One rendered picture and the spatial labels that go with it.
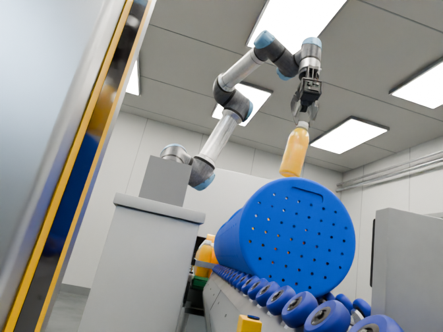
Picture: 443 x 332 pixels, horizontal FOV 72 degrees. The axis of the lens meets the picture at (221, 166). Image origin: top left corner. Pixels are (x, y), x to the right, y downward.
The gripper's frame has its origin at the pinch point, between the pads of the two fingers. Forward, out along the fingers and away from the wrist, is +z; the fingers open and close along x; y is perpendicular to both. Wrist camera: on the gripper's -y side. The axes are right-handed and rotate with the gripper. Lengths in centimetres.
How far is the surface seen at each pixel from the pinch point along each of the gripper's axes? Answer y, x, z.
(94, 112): 77, -31, 51
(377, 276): 59, -7, 54
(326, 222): 19.0, 2.8, 38.2
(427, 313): 60, -3, 56
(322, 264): 18, 3, 48
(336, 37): -144, 64, -203
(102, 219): -462, -220, -24
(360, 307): 30, 6, 56
